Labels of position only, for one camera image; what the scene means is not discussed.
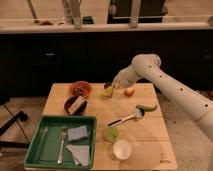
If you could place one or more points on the blue sponge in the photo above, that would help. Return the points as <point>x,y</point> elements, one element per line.
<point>77,133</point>

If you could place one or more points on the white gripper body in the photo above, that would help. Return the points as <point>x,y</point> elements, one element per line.
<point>125,78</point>

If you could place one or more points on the green plastic tray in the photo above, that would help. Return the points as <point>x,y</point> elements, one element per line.
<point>45,145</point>

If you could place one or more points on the green plastic cup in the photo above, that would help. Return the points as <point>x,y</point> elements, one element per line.
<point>110,134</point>

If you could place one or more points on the orange bowl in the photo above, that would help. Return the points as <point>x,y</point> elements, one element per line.
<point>80,88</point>

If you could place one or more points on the beige block in bowl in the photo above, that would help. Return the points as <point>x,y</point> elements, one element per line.
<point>77,104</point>

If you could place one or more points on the metal cup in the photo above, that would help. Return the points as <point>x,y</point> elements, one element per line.
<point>107,85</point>

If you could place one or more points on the silver fork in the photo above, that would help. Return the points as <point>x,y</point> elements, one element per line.
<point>63,137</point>

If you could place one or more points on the dark brown bowl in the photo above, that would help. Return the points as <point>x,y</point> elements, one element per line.
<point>70,101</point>

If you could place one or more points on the grey folded cloth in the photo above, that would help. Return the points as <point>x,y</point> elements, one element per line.
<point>80,154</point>

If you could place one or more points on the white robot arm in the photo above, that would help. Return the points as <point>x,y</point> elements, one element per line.
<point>199,108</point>

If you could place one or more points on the orange fruit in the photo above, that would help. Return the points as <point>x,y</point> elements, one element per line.
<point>129,91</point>

